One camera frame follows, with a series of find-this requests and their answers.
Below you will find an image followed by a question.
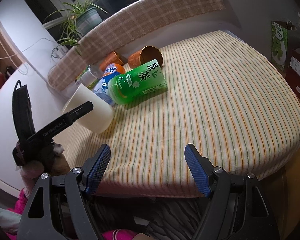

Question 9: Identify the white plastic cup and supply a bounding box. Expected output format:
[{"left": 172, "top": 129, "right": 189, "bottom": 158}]
[{"left": 62, "top": 85, "right": 114, "bottom": 134}]

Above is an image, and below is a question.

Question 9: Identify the orange cup near bottles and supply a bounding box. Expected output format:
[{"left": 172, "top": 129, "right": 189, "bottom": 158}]
[{"left": 128, "top": 46, "right": 163, "bottom": 69}]

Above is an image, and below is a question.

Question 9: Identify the blue arctic ocean bottle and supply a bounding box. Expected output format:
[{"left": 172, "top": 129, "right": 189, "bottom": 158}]
[{"left": 93, "top": 63, "right": 125, "bottom": 106}]

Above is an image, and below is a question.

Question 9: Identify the white power adapter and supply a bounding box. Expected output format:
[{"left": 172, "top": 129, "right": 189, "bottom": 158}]
[{"left": 53, "top": 46, "right": 68, "bottom": 59}]

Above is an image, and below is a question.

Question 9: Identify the green tea bottle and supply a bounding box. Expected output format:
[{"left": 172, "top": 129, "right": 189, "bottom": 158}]
[{"left": 108, "top": 59, "right": 167, "bottom": 105}]

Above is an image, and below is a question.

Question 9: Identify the striped yellow table cloth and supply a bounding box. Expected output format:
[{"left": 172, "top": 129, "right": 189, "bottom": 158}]
[{"left": 55, "top": 30, "right": 300, "bottom": 197}]

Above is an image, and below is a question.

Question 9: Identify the spider plant in pot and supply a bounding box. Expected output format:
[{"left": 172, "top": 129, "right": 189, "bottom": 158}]
[{"left": 49, "top": 0, "right": 108, "bottom": 55}]

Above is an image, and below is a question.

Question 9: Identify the green cardboard box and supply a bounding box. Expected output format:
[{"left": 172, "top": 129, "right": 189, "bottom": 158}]
[{"left": 270, "top": 21, "right": 295, "bottom": 73}]

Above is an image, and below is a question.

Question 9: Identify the plaid beige windowsill cloth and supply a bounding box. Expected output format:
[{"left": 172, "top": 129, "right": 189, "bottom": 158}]
[{"left": 47, "top": 0, "right": 225, "bottom": 91}]

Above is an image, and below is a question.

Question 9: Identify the white hanging cable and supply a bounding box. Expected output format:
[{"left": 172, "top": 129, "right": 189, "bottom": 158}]
[{"left": 0, "top": 19, "right": 61, "bottom": 75}]

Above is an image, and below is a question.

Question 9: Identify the orange cup by wall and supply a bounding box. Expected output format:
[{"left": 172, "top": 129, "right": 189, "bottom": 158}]
[{"left": 100, "top": 51, "right": 125, "bottom": 72}]

